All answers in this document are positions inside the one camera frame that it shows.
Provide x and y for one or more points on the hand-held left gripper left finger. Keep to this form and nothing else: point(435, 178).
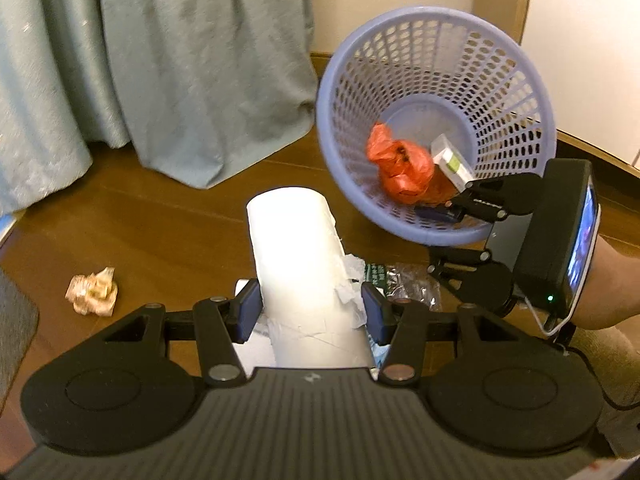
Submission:
point(248, 310)

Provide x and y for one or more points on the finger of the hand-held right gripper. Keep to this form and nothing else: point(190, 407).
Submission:
point(480, 195)
point(455, 265)

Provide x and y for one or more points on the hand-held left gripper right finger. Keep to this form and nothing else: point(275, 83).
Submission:
point(375, 317)

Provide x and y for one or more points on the crushed clear plastic bottle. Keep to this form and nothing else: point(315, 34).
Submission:
point(410, 280)

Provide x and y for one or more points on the white medicine box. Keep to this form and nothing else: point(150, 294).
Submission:
point(450, 157)

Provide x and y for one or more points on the white paper roll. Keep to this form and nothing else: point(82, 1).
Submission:
point(300, 260)

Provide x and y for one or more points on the orange plastic bag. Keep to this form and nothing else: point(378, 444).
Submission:
point(405, 165)

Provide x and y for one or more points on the lavender plastic basket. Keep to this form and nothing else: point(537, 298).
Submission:
point(422, 110)

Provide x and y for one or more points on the blue face mask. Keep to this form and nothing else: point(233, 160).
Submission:
point(378, 356)

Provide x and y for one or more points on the beige fuzzy slipper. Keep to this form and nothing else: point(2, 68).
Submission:
point(610, 360)

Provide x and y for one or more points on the crumpled brown paper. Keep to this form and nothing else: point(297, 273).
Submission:
point(92, 292)

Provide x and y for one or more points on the wooden white cabinet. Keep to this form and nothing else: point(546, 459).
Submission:
point(590, 60)

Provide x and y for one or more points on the grey and blue door mat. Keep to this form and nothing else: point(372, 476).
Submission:
point(15, 330)

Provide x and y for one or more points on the grey-green lace-trimmed cloth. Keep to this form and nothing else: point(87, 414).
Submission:
point(210, 60)

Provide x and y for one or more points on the grey star curtain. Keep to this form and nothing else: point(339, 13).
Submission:
point(45, 85)

